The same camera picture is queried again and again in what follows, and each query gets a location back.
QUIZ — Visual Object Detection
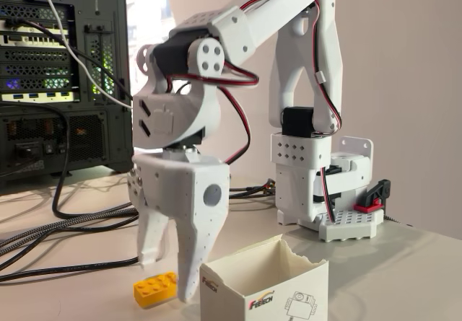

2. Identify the yellow toy building brick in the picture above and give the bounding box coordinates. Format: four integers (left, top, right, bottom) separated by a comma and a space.
132, 271, 180, 309

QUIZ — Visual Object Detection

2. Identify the braided grey black cable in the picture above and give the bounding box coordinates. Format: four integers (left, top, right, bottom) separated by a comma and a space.
0, 187, 277, 250
0, 190, 277, 260

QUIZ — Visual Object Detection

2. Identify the black red table clamp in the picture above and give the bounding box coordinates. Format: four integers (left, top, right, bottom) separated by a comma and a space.
352, 178, 393, 213

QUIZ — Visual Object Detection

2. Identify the black computer tower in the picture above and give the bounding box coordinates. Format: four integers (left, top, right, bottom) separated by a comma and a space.
0, 0, 136, 195

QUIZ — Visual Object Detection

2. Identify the white perforated base plate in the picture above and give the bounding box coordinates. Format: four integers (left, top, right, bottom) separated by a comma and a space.
318, 205, 384, 243

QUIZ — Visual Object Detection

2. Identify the bright window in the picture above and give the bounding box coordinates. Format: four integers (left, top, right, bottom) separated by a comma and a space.
124, 0, 181, 48

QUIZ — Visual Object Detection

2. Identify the thin white cable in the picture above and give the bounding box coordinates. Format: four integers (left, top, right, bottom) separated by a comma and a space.
34, 0, 135, 111

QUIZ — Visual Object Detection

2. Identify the black power cable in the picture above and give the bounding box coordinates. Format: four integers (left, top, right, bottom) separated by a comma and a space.
0, 100, 140, 221

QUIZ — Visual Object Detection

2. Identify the smooth black printed cable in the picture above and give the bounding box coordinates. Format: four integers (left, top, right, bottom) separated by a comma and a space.
0, 256, 142, 283

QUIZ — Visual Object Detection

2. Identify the white Feetech cardboard box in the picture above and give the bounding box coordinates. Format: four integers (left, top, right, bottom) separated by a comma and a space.
199, 232, 329, 321

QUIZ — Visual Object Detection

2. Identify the red black white servo wire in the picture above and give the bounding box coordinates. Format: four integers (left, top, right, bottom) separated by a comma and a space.
319, 165, 342, 224

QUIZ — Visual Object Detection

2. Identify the small coloured wire bundle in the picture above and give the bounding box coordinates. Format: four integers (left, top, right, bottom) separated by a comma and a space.
262, 177, 278, 196

